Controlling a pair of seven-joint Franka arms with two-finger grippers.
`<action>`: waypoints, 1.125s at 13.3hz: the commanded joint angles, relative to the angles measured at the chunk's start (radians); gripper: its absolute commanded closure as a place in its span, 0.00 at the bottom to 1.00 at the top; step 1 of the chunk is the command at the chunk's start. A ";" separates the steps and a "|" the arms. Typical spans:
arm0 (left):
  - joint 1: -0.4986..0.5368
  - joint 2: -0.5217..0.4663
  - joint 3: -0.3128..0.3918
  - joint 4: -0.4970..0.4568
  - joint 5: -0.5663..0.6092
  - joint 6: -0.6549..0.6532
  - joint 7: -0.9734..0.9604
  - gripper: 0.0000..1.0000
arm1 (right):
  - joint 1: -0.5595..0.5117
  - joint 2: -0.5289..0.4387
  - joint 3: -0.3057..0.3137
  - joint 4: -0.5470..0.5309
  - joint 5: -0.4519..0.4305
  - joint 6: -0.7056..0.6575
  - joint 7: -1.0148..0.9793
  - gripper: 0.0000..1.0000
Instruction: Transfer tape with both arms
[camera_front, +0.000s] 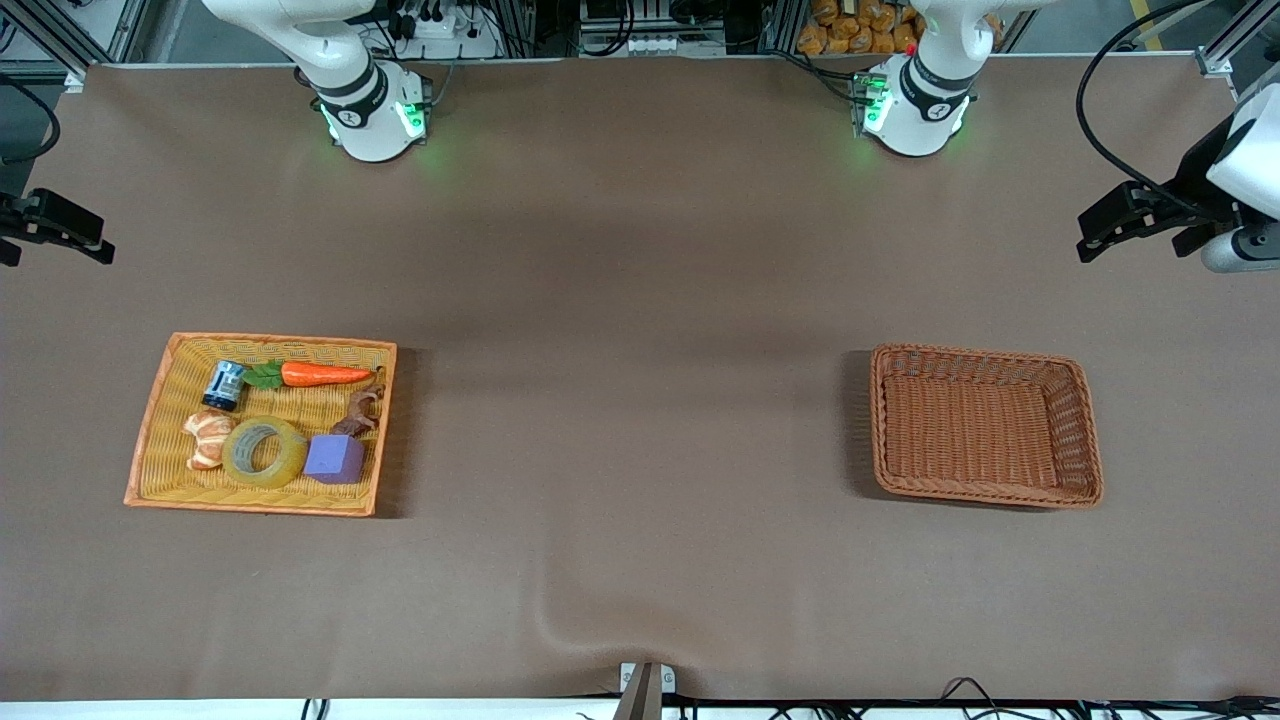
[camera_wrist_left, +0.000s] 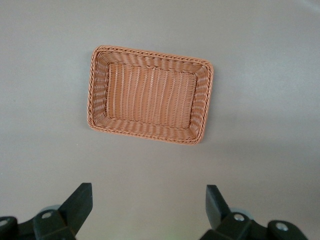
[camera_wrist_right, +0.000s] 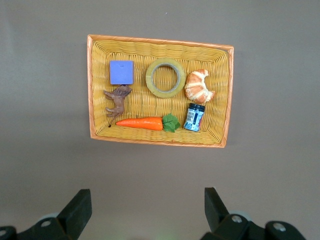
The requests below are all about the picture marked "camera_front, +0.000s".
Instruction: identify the yellow clear tape roll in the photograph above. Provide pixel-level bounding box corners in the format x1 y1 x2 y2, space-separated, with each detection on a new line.
222 416 309 490

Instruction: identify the small blue can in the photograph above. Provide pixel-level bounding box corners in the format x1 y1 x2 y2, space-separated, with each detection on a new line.
202 360 247 412

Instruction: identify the peeled toy tangerine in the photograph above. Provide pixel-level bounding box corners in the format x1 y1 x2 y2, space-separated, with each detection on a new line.
182 410 239 471

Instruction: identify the brown wicker basket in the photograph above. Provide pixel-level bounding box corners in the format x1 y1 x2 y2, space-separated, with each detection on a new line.
868 343 1104 510

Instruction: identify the orange wicker tray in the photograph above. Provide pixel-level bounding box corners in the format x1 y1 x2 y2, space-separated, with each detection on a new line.
123 332 398 518

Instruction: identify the orange toy carrot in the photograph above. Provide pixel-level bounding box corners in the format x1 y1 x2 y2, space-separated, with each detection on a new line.
243 360 377 392

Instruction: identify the orange packaged snacks pile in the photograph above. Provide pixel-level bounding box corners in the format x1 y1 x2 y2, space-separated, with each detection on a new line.
797 0 926 57

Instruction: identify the purple cube block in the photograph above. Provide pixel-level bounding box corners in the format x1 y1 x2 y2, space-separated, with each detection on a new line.
303 433 366 486

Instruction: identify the brown table cover sheet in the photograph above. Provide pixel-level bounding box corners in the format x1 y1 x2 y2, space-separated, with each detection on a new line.
0 55 1280 703

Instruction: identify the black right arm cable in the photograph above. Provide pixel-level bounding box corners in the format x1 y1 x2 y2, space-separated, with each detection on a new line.
0 74 62 167

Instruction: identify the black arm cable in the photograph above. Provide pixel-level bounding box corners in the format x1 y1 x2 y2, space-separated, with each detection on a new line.
0 74 62 167
1076 0 1233 219

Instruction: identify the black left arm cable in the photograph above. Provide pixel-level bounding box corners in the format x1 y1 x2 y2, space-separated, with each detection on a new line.
1076 0 1233 219

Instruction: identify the aluminium frame post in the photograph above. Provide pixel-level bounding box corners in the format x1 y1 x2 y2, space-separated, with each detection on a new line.
0 0 153 83
1194 0 1280 77

